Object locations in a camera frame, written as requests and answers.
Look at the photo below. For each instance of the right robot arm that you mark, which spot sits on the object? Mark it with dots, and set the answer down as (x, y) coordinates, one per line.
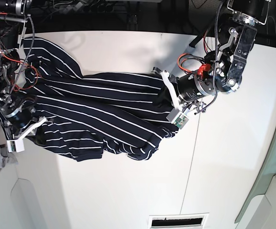
(14, 14)

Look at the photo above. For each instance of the navy white striped t-shirt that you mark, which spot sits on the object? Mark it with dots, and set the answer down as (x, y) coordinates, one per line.
(89, 114)

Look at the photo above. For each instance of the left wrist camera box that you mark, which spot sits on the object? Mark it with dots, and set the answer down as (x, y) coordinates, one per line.
(178, 118)

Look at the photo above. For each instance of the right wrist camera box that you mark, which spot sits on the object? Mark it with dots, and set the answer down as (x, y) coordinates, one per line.
(15, 145)

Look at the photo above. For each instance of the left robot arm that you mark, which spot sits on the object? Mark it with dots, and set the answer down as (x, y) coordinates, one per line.
(220, 70)

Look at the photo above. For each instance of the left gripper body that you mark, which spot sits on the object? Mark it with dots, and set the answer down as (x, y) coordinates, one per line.
(190, 88)

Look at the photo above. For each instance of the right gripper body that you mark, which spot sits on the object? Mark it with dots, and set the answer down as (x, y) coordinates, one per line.
(17, 119)

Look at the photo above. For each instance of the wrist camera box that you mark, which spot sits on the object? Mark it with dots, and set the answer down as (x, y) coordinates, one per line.
(15, 145)
(178, 118)

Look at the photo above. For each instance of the black power strip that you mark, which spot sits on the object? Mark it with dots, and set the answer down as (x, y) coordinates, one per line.
(99, 6)

